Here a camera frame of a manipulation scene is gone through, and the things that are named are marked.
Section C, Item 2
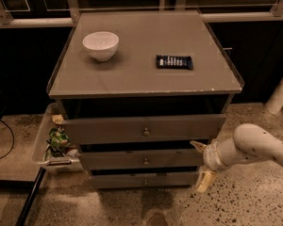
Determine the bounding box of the grey top drawer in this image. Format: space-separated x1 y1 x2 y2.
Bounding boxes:
62 114 225 144

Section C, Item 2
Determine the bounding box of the white post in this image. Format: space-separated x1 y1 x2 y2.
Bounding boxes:
265 78 283 114

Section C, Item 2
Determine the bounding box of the black floor cable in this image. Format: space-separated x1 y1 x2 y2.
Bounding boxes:
0 114 15 164

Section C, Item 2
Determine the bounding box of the white metal railing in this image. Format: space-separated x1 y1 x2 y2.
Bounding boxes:
0 0 283 27

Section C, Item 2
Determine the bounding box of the green snack bag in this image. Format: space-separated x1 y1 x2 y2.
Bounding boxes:
49 127 70 147

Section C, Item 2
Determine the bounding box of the black metal bar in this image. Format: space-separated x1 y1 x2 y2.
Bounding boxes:
15 168 46 226

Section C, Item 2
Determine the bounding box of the white ceramic bowl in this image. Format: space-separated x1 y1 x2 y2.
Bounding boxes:
82 31 119 61

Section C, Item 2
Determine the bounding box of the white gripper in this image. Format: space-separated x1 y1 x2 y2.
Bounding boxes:
190 140 227 193

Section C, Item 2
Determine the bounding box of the grey drawer cabinet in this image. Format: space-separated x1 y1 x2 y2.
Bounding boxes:
47 10 243 178

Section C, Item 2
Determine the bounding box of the grey bottom drawer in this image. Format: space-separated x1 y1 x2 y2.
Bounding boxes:
91 171 198 189

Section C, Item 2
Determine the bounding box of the grey drawer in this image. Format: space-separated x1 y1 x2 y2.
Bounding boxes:
80 149 203 170
62 114 225 144
91 171 198 189

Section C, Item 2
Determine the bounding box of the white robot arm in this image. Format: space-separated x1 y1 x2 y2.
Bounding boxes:
191 123 283 193

